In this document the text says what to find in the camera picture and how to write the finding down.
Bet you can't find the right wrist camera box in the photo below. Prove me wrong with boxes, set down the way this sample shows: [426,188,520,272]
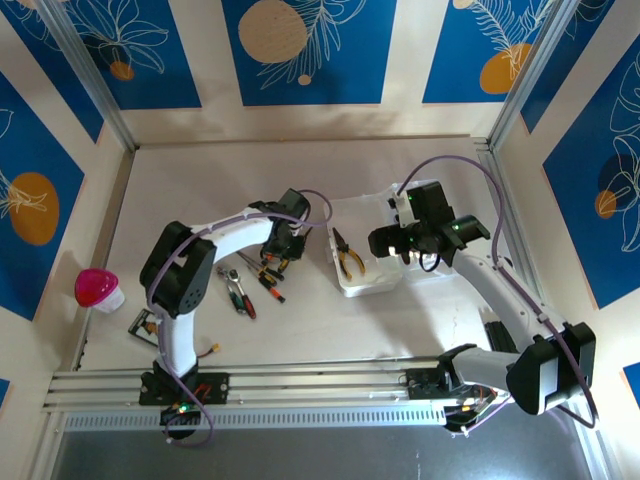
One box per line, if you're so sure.
[388,192,417,229]

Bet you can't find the yellow-handled pliers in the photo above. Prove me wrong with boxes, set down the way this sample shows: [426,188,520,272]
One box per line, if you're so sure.
[331,227,366,280]

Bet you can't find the yellow-capped black precision screwdriver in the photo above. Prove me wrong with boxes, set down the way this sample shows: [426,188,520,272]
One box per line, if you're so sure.
[237,251,274,274]

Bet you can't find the red-black handled ratchet wrench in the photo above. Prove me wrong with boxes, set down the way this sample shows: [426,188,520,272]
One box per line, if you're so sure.
[239,279,257,321]

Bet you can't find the pink-lidded plastic cup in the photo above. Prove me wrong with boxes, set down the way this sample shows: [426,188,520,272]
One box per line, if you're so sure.
[74,268,126,315]

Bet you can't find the aluminium side rail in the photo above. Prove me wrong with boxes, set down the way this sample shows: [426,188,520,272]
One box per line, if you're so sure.
[474,138,561,361]

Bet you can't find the black aluminium extrusion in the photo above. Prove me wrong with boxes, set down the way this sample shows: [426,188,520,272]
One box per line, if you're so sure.
[483,319,514,351]

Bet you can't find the clear plastic tool box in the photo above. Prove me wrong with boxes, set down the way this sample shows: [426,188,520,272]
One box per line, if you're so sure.
[324,179,501,300]

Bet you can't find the black display module board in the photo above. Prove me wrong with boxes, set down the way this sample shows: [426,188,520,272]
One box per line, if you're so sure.
[128,308,161,347]

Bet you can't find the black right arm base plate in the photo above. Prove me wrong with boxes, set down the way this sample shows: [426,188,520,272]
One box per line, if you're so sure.
[407,367,451,401]

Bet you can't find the aluminium frame post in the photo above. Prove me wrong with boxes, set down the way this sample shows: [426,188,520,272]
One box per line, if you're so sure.
[487,0,584,151]
[37,0,139,152]

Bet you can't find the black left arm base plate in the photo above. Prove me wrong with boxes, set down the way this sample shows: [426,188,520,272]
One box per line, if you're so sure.
[138,372,231,407]

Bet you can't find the aluminium frame rails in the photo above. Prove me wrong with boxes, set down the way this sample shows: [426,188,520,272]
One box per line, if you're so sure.
[42,355,594,416]

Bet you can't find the slotted grey cable duct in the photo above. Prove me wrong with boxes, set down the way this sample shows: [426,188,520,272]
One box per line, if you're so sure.
[62,403,449,432]

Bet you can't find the green-black handled ratchet wrench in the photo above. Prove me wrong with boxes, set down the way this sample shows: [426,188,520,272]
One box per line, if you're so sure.
[226,268,250,315]

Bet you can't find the black controller board with wires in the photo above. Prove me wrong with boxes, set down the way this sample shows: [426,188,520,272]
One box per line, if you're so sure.
[444,387,506,434]
[159,403,204,427]

